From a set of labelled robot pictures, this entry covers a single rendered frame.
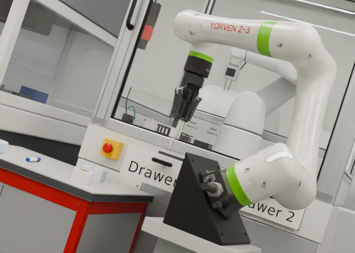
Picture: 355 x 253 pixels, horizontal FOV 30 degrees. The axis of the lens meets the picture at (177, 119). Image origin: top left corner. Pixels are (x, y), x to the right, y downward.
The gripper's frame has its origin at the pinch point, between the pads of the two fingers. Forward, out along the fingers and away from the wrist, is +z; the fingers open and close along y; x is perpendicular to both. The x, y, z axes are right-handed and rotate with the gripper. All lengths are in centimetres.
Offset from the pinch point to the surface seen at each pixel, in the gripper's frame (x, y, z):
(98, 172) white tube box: -15.3, 14.7, 23.9
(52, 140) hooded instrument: -96, -24, 23
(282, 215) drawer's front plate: 30, -37, 17
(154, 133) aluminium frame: -22.9, -13.5, 4.2
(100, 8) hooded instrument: -96, -25, -45
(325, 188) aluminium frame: 40, -43, 3
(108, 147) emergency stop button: -32.3, -1.4, 15.1
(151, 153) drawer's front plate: 3.1, 11.3, 11.1
